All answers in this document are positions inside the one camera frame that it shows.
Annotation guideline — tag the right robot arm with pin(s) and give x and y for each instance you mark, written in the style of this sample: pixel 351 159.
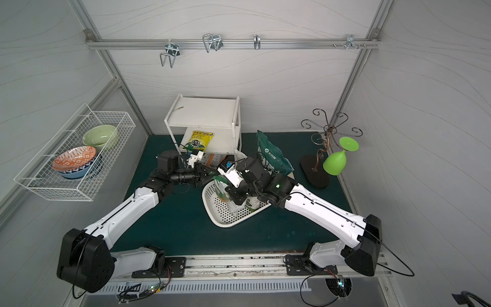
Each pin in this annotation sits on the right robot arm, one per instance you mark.
pixel 359 238

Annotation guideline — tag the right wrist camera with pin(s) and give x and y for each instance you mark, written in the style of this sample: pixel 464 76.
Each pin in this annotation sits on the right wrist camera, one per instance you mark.
pixel 229 170

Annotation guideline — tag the black object bottom right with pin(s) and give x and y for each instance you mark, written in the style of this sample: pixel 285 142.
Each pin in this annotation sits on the black object bottom right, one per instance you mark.
pixel 469 299

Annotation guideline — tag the black white soil bag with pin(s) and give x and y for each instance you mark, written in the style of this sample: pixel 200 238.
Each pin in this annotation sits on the black white soil bag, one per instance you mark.
pixel 234 208

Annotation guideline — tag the orange white small bag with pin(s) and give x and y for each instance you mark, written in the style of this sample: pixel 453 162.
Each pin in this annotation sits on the orange white small bag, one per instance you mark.
pixel 213 160

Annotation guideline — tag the green plastic goblet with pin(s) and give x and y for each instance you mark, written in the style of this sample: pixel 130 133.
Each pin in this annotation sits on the green plastic goblet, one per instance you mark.
pixel 337 161

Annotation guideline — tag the dark green fertilizer bag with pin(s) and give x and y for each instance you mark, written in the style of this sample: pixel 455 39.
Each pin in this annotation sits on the dark green fertilizer bag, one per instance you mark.
pixel 271 156

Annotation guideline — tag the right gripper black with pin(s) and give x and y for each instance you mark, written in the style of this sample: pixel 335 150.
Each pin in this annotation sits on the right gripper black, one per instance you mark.
pixel 236 190

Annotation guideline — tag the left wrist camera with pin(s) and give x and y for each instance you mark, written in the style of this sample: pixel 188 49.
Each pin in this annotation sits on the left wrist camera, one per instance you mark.
pixel 195 157

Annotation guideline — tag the white green fertilizer bag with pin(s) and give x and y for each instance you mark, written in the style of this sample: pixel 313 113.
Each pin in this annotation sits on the white green fertilizer bag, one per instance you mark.
pixel 253 203

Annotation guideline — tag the bronze curly wire stand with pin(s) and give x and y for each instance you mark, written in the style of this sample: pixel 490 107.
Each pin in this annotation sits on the bronze curly wire stand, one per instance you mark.
pixel 328 142

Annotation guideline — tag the light green bowl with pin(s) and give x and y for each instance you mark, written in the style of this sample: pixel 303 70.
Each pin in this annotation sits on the light green bowl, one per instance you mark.
pixel 103 137

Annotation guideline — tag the white two-tier shelf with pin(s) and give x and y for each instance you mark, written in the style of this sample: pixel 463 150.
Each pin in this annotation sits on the white two-tier shelf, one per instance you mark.
pixel 219 116

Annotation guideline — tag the white slotted cable duct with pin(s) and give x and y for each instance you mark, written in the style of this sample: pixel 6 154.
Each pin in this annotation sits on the white slotted cable duct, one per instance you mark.
pixel 210 286

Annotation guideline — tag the yellow green seed bag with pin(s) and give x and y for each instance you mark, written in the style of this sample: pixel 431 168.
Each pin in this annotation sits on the yellow green seed bag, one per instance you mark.
pixel 199 140

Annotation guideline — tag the orange patterned bowl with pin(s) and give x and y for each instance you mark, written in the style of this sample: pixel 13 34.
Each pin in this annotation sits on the orange patterned bowl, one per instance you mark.
pixel 74 158

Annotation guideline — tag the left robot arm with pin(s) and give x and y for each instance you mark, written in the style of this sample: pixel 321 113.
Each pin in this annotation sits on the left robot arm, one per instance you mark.
pixel 86 260

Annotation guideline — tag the white wire wall basket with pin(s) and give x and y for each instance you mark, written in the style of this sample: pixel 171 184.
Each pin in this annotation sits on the white wire wall basket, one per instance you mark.
pixel 40 178

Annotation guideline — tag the green white-striped fertilizer bag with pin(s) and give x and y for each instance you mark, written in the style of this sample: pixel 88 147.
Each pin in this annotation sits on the green white-striped fertilizer bag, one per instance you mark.
pixel 221 183

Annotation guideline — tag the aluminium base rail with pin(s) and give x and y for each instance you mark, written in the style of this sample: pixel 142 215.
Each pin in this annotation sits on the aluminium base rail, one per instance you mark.
pixel 234 267

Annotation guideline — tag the aluminium top rail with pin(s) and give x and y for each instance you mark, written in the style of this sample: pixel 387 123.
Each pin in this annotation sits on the aluminium top rail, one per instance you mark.
pixel 228 44

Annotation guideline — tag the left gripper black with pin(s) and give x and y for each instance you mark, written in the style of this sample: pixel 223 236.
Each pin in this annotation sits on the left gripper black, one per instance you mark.
pixel 199 174

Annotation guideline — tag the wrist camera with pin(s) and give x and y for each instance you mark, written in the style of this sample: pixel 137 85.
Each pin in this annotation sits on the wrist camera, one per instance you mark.
pixel 195 157
pixel 229 170

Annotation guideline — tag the metal double hook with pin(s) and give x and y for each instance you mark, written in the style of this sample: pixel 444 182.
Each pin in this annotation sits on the metal double hook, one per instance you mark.
pixel 171 52

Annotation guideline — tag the white perforated plastic basket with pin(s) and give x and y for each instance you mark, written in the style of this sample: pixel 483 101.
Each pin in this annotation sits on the white perforated plastic basket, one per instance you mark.
pixel 218 212

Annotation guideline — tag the dark green table mat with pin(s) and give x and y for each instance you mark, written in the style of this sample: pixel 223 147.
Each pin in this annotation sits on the dark green table mat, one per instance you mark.
pixel 180 224

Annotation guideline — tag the blue bowl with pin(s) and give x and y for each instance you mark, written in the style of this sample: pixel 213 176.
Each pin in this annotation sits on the blue bowl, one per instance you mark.
pixel 86 171

